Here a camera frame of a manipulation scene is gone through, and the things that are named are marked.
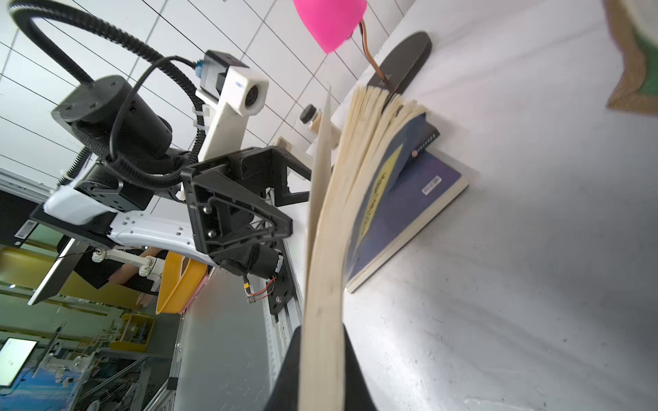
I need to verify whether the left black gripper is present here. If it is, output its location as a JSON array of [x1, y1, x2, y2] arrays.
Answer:
[[181, 147, 311, 277]]

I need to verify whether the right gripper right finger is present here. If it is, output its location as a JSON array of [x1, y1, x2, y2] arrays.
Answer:
[[344, 328, 377, 411]]

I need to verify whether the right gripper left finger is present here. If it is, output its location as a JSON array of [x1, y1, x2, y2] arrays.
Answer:
[[264, 326, 302, 411]]

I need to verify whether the navy book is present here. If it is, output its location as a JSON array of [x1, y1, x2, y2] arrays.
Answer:
[[345, 152, 468, 293]]

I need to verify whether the green jute canvas bag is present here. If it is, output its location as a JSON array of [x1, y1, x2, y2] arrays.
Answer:
[[603, 1, 657, 116]]

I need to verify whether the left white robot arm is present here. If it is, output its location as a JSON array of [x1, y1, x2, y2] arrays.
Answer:
[[8, 1, 311, 279]]

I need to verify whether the white jar white lid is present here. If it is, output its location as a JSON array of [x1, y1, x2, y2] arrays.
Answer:
[[272, 136, 310, 162]]

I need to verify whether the small jar black lid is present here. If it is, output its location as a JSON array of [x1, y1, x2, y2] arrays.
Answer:
[[299, 104, 322, 135]]

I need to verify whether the yellow plastic bin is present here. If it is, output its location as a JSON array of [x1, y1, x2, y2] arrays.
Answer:
[[156, 252, 208, 315]]

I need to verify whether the metal scroll glass rack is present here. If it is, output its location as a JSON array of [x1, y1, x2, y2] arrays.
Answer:
[[359, 20, 432, 94]]

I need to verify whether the pink plastic wine glass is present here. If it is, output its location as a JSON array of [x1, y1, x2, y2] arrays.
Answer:
[[293, 0, 367, 54]]

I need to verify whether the aluminium mounting rail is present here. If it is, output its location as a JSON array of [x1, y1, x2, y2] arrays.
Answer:
[[264, 260, 302, 389]]

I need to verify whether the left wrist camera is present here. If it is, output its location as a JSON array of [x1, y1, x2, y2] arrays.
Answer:
[[196, 51, 269, 162]]

